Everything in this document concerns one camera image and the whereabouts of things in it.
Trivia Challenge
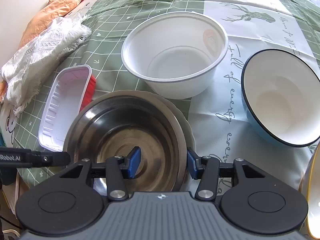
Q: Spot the red object beside tray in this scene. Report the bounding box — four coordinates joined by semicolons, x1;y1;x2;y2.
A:
79;75;96;111

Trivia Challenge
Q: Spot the white rectangular plastic tray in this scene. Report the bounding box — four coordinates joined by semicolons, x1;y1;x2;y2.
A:
38;64;92;152

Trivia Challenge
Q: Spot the green white deer tablecloth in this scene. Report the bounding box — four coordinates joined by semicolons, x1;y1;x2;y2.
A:
0;0;320;190

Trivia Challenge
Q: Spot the blue enamel bowl white inside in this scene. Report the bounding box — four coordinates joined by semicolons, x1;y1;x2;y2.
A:
241;49;319;147

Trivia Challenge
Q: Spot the stainless steel bowl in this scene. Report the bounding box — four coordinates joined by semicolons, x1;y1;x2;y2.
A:
63;90;187;193

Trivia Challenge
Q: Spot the yellow-rimmed white bowl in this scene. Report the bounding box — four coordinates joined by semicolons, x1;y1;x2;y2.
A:
299;144;319;239

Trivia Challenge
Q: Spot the white knitted cloth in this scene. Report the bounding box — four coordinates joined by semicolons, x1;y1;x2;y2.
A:
1;13;92;116

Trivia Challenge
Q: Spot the orange cloth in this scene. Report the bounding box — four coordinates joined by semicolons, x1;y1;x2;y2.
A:
0;0;86;100

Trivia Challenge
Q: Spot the white disposable round bowl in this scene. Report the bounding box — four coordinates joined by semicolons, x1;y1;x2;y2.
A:
121;11;229;99

